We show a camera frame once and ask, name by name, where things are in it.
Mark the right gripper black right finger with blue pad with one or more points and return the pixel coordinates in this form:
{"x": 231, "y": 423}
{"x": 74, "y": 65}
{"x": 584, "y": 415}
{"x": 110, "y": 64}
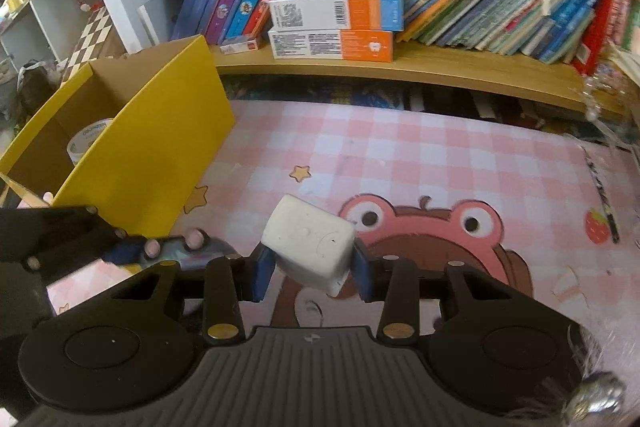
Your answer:
{"x": 395, "y": 283}

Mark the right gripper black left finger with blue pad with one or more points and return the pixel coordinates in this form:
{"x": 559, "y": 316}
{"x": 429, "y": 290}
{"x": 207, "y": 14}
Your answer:
{"x": 229, "y": 281}

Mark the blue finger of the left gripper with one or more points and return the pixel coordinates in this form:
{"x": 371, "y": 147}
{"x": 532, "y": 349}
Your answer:
{"x": 127, "y": 251}

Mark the small toy car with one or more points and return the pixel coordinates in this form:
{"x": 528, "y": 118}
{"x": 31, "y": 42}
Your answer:
{"x": 192, "y": 250}

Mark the white foam cube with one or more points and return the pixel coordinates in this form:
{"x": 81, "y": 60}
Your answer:
{"x": 312, "y": 246}

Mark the clear tape roll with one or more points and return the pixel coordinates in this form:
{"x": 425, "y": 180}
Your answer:
{"x": 83, "y": 139}

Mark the yellow cardboard box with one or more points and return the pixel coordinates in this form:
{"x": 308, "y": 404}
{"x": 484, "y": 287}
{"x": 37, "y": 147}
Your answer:
{"x": 170, "y": 117}

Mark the pink checkered desk mat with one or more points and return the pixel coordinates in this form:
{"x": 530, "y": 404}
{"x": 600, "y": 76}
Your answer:
{"x": 517, "y": 204}

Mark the wooden shelf board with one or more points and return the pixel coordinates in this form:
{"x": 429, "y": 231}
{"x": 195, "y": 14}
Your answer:
{"x": 520, "y": 76}

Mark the black patterned pen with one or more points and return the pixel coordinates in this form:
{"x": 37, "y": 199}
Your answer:
{"x": 605, "y": 201}

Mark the small red white box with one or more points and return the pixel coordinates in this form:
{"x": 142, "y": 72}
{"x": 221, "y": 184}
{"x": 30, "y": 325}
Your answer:
{"x": 241, "y": 44}

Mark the lower orange toothpaste box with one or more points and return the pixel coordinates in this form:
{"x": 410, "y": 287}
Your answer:
{"x": 348, "y": 45}

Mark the orange toothpaste box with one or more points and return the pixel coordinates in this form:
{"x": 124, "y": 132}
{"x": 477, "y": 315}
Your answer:
{"x": 385, "y": 15}
{"x": 348, "y": 45}

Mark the upper orange toothpaste box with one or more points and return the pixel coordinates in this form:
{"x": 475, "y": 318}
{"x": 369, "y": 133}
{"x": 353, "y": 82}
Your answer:
{"x": 385, "y": 15}

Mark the red dictionary books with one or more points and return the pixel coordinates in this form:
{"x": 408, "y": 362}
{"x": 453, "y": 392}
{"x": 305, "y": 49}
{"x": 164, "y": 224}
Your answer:
{"x": 614, "y": 21}

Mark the bead string ornament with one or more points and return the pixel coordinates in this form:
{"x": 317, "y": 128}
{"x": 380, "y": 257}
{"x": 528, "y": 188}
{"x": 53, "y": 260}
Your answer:
{"x": 618, "y": 80}

